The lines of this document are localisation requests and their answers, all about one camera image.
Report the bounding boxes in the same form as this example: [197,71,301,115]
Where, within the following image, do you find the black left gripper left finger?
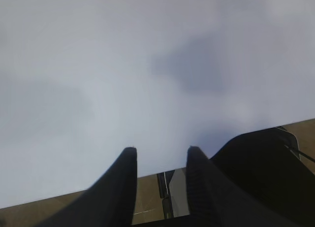
[38,147,137,227]

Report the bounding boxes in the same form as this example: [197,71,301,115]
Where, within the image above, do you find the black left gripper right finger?
[186,146,271,227]

